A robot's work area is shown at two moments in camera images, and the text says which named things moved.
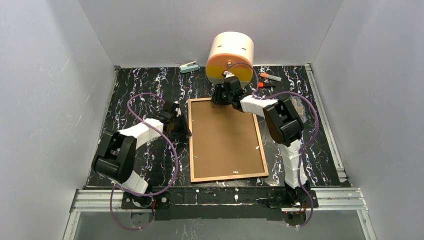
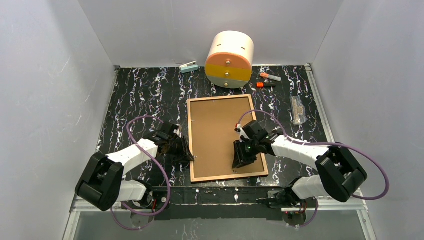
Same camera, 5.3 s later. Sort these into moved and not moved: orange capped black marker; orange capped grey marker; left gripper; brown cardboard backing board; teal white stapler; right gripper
Moved: left gripper; right gripper
Not moved: brown cardboard backing board; orange capped black marker; teal white stapler; orange capped grey marker
